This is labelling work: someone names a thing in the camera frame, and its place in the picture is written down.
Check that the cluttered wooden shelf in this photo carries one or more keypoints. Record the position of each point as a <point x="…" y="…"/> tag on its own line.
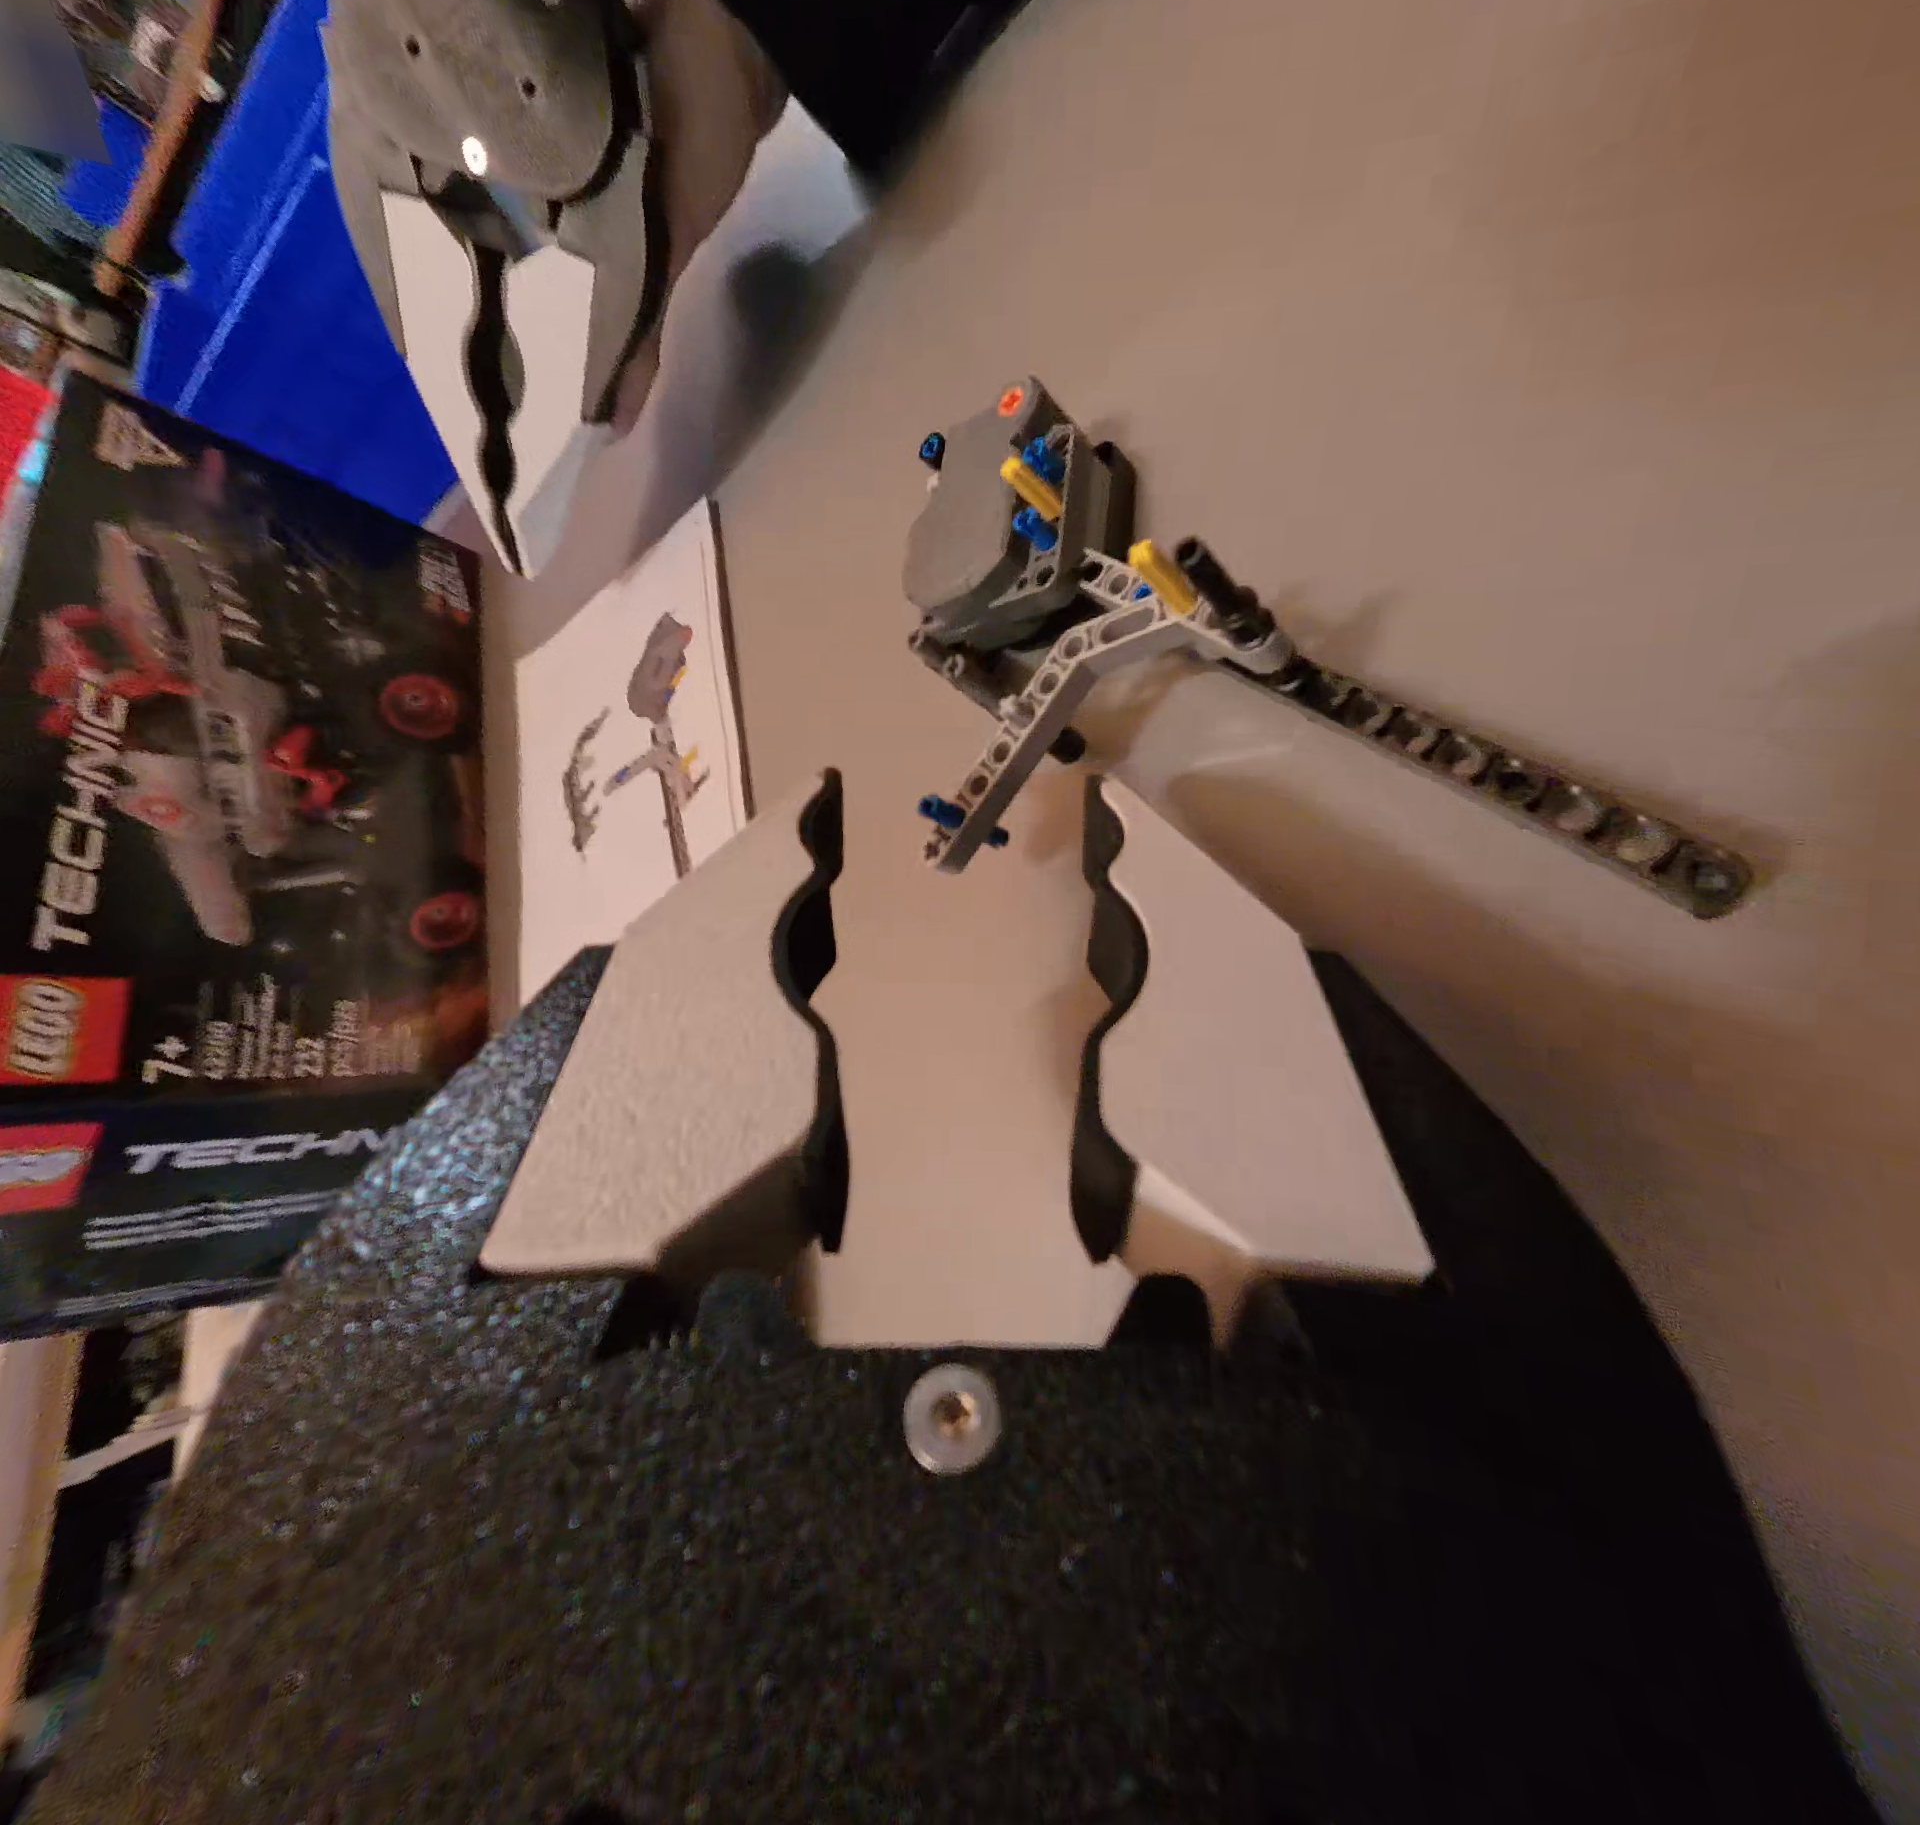
<point x="131" y="71"/>

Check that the white instruction booklet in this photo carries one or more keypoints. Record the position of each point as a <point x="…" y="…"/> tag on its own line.
<point x="626" y="746"/>

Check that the blue plastic bin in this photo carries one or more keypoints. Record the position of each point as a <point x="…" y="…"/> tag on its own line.
<point x="267" y="279"/>

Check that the person's right forearm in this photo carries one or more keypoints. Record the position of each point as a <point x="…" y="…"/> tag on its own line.
<point x="931" y="9"/>

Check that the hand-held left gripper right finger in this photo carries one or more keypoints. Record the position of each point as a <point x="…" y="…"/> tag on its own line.
<point x="1258" y="1104"/>

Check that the grey black toy brick assembly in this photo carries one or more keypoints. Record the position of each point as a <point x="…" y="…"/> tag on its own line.
<point x="976" y="548"/>

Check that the black toy set box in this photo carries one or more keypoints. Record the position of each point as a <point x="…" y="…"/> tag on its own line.
<point x="224" y="806"/>

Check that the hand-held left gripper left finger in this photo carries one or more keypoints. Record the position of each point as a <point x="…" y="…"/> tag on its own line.
<point x="678" y="1089"/>

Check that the light grey desk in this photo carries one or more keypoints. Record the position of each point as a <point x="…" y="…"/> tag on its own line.
<point x="1495" y="279"/>

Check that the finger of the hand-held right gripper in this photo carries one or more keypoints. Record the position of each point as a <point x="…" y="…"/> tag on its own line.
<point x="435" y="312"/>
<point x="621" y="312"/>

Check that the person's right hand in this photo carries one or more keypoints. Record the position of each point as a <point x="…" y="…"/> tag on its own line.
<point x="722" y="131"/>

